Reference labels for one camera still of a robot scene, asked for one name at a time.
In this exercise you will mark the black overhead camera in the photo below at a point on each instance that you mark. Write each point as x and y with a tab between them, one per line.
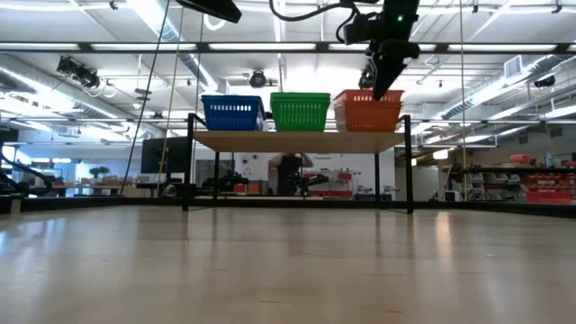
258	79

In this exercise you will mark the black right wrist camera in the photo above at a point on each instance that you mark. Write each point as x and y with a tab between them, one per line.
360	31

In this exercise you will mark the small green potted plant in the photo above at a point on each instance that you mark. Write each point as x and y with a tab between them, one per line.
99	172

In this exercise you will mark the black background robot arm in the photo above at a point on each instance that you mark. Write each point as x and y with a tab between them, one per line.
310	182
225	182

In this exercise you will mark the blue plastic basket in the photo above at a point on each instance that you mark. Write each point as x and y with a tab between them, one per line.
231	96
231	119

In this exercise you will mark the glowing ceiling lamp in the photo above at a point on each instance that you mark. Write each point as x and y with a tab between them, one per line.
441	154

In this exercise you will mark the wooden shelf with black legs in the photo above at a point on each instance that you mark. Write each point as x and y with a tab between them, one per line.
297	141

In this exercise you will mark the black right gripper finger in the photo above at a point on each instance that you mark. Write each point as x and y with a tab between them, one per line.
366	76
387	74

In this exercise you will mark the black computer monitor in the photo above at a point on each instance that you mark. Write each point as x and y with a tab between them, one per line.
164	155

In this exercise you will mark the black curved stand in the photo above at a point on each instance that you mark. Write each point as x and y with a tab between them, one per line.
27	173

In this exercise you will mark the black overhead frame bar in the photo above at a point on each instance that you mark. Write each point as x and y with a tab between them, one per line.
441	47

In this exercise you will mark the red box on rack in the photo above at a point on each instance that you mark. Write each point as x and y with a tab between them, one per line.
520	159

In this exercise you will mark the person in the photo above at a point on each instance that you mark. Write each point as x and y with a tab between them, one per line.
290	173

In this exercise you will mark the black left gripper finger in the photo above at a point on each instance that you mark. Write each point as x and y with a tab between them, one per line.
216	8

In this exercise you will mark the black ceiling device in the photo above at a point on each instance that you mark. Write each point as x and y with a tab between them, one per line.
544	82
78	72

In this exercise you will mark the silver ceiling air duct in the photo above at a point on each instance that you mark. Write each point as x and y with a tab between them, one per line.
456	110
193	72

